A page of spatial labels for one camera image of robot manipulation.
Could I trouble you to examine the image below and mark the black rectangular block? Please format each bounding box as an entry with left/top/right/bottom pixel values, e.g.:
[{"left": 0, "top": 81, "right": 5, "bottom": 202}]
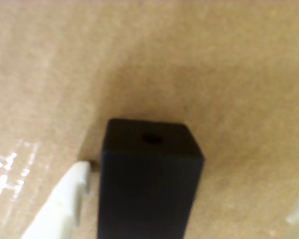
[{"left": 97, "top": 118, "right": 206, "bottom": 239}]

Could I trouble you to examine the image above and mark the brown cardboard sheet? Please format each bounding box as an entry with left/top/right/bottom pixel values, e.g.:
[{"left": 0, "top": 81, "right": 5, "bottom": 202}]
[{"left": 0, "top": 0, "right": 299, "bottom": 239}]

